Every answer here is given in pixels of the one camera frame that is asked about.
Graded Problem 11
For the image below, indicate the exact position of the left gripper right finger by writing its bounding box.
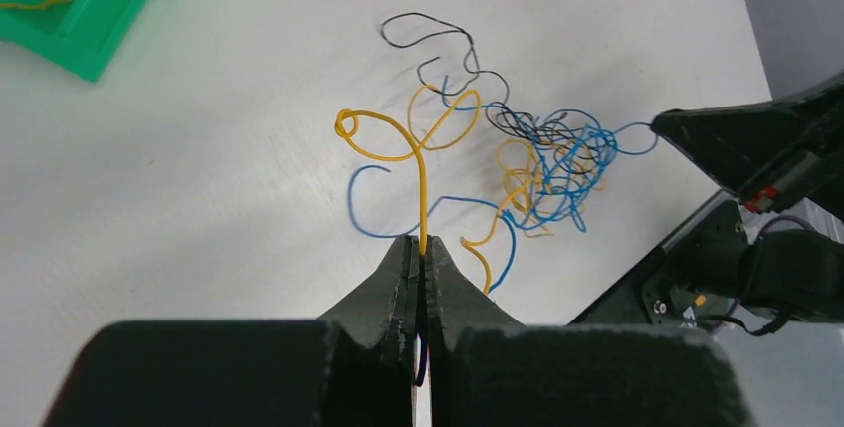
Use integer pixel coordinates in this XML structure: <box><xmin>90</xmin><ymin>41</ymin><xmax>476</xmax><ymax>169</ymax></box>
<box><xmin>424</xmin><ymin>236</ymin><xmax>752</xmax><ymax>426</ymax></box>

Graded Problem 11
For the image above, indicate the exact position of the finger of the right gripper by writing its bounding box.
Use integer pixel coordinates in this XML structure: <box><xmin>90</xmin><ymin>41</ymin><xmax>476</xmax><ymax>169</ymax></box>
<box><xmin>650</xmin><ymin>74</ymin><xmax>843</xmax><ymax>218</ymax></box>

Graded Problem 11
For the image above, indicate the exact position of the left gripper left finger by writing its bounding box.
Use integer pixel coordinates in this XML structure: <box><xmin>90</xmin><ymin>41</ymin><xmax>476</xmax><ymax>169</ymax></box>
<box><xmin>45</xmin><ymin>236</ymin><xmax>422</xmax><ymax>426</ymax></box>

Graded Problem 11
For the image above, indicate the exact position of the blue yellow wire bundle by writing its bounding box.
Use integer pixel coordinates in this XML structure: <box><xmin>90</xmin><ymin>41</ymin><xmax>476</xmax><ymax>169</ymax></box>
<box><xmin>334</xmin><ymin>12</ymin><xmax>659</xmax><ymax>386</ymax></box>

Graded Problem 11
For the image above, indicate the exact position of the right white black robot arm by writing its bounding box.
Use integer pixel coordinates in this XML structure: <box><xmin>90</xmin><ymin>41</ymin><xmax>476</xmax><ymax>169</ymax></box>
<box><xmin>577</xmin><ymin>75</ymin><xmax>843</xmax><ymax>335</ymax></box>

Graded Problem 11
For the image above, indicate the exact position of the green plastic bin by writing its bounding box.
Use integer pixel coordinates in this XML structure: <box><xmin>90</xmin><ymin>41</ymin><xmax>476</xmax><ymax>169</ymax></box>
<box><xmin>0</xmin><ymin>0</ymin><xmax>182</xmax><ymax>84</ymax></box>

